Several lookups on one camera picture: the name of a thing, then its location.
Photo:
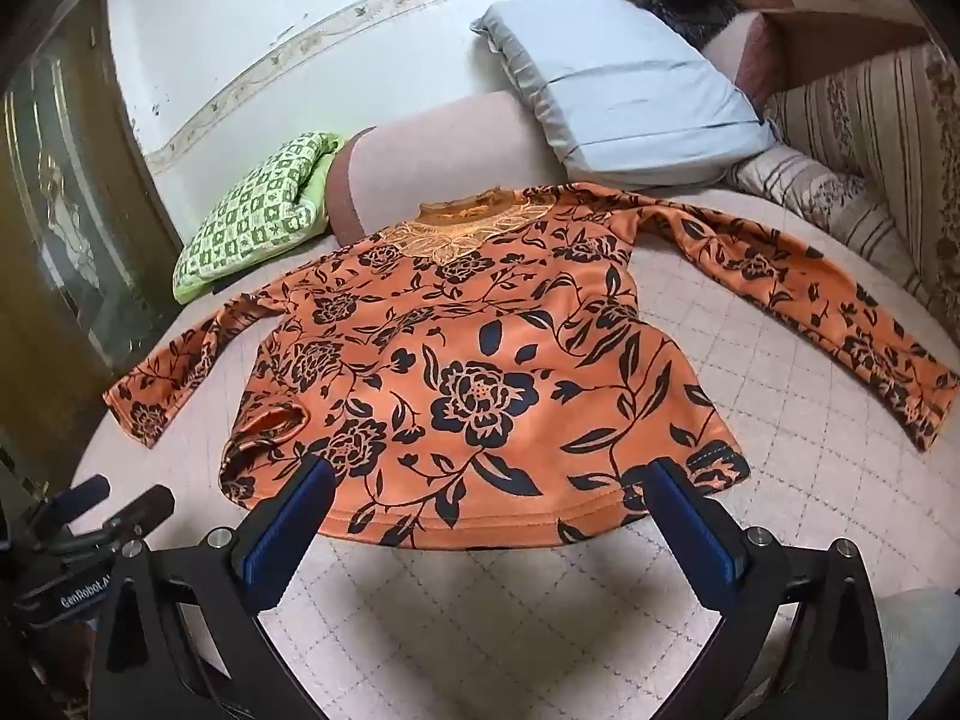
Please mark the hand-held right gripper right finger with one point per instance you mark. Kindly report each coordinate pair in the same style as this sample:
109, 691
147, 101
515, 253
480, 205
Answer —
701, 536

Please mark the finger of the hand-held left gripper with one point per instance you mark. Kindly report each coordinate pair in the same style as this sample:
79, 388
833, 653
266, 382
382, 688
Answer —
75, 501
142, 508

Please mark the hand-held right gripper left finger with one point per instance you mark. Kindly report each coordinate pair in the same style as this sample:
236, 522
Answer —
279, 523

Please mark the orange floral long-sleeved shirt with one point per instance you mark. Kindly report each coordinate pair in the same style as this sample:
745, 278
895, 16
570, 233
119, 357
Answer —
487, 330

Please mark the quilted beige mattress cover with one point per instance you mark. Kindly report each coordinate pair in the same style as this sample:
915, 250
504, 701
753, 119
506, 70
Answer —
787, 435

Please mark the green checkered folded blanket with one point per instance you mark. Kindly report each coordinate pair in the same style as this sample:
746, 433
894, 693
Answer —
255, 210

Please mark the pink bolster cushion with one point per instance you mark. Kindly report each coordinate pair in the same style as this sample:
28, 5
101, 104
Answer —
450, 150

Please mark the light blue pillow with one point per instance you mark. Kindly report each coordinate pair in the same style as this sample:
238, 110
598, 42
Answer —
622, 90

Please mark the brown cushion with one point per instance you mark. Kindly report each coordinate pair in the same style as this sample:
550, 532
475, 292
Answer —
759, 64

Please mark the wooden side table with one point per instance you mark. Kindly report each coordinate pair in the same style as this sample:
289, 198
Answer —
832, 26

